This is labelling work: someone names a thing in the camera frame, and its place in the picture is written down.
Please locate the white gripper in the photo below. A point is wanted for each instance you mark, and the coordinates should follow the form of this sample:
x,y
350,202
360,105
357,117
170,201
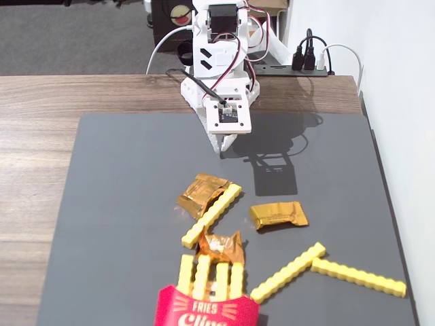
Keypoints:
x,y
217,142

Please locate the yellow toy fry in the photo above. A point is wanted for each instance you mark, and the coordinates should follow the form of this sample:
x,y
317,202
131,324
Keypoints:
x,y
237,282
221,282
186,275
289,271
201,276
360,276
214,214

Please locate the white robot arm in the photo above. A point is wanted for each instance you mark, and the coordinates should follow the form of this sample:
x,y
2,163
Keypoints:
x,y
204,40

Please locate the crumpled gold wrapper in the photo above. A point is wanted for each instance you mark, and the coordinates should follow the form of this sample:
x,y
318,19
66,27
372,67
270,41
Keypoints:
x,y
198,195

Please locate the gold wrapped candy bar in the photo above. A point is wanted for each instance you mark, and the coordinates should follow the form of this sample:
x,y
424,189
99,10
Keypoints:
x,y
278,215

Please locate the black power strip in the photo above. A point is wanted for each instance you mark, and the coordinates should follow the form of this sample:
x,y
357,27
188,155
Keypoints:
x,y
282,69

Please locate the orange candy wrapper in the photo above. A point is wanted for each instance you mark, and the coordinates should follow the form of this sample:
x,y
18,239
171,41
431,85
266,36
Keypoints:
x,y
221,246

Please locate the grey mat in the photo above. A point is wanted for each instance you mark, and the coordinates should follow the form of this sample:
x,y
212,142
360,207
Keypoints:
x,y
136,203

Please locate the black box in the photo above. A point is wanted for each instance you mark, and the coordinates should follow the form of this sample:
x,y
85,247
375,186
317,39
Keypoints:
x,y
163,30

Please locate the round cream red sticker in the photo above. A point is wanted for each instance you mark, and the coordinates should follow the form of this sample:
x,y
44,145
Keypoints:
x,y
180,14

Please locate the brown cardboard box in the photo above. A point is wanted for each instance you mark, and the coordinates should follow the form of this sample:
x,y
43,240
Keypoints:
x,y
268,3

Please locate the grey metal object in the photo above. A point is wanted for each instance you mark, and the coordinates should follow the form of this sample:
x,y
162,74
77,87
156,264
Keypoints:
x,y
147,13

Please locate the red fries carton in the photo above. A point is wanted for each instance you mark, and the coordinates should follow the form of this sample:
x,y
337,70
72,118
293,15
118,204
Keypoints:
x,y
204,310

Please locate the white mounted camera board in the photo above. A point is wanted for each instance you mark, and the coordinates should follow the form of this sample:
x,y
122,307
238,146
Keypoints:
x,y
229,117

